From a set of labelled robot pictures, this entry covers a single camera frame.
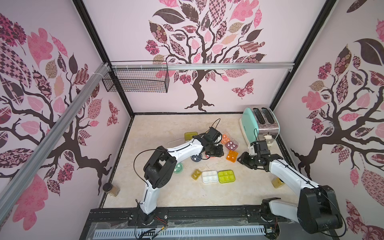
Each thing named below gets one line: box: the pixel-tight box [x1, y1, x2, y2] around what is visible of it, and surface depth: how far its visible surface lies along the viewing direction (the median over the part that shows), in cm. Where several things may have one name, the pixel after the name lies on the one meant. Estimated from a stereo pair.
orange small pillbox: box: [221, 134, 231, 145], surface depth 106 cm
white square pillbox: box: [202, 170, 219, 184], surface depth 88 cm
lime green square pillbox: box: [218, 169, 236, 184], surface depth 88 cm
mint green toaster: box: [239, 107, 280, 147], surface depth 96 cm
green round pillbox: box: [173, 162, 184, 174], surface depth 91 cm
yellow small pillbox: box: [191, 169, 202, 181], surface depth 89 cm
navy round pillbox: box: [190, 153, 203, 162], surface depth 96 cm
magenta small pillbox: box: [225, 140, 239, 151], surface depth 102 cm
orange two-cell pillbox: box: [226, 150, 239, 163], surface depth 96 cm
